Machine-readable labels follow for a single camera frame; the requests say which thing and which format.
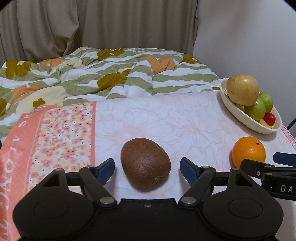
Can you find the brown kiwi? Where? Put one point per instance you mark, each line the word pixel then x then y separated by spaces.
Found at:
pixel 145 162

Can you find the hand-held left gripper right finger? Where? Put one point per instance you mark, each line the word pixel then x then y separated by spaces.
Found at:
pixel 188 169

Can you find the green apple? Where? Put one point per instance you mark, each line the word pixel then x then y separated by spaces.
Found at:
pixel 255 110
pixel 267 100

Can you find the green striped floral quilt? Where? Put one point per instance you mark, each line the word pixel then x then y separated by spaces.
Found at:
pixel 69 76

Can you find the beige curtain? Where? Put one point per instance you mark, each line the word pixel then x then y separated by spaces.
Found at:
pixel 92 27

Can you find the red cherry tomato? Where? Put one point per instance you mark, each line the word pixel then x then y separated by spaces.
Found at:
pixel 269 118

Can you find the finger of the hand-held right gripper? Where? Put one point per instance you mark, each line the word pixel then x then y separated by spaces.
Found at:
pixel 256 168
pixel 285 158

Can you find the yellow brown pear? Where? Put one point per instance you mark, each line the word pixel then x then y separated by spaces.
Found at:
pixel 242 89

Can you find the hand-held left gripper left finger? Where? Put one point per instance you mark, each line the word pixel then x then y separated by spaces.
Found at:
pixel 107 168

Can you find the cream oval bowl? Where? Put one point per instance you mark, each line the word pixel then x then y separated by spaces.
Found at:
pixel 242 118

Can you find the pink floral towel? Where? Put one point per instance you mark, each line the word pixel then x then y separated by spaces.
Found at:
pixel 185 120

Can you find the large orange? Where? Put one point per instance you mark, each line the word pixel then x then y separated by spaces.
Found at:
pixel 248 150

